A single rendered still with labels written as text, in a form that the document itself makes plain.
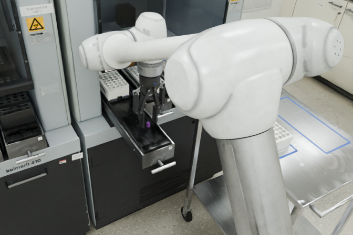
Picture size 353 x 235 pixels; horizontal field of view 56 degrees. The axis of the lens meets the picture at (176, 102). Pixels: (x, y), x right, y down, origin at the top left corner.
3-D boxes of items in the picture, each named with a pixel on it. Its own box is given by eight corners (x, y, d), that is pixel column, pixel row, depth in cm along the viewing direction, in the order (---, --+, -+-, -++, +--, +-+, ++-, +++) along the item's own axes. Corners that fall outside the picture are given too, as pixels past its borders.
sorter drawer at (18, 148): (-17, 72, 166) (-22, 56, 161) (12, 66, 172) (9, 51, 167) (11, 168, 117) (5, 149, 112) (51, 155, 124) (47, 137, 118)
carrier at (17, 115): (34, 117, 127) (32, 105, 124) (36, 120, 126) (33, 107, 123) (2, 126, 122) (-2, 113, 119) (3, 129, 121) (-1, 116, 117)
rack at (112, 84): (84, 71, 161) (83, 59, 158) (104, 66, 166) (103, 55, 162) (108, 103, 141) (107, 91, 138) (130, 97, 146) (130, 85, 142)
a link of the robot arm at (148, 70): (132, 54, 114) (132, 69, 117) (144, 66, 108) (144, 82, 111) (155, 49, 118) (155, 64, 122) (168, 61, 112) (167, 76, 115)
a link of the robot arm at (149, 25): (155, 47, 119) (122, 55, 112) (156, 5, 110) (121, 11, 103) (172, 61, 112) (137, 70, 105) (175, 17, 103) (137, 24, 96)
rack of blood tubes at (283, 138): (220, 111, 139) (222, 99, 136) (239, 105, 144) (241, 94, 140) (269, 157, 119) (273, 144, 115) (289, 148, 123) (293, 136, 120)
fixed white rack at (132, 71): (117, 68, 165) (117, 57, 161) (135, 64, 170) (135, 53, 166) (145, 99, 145) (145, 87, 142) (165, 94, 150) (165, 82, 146)
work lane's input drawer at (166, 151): (80, 79, 167) (78, 64, 161) (105, 74, 173) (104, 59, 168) (147, 178, 118) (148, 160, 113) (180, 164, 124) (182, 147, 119)
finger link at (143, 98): (151, 89, 118) (147, 89, 118) (143, 115, 123) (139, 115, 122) (146, 84, 121) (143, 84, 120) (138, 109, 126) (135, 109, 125)
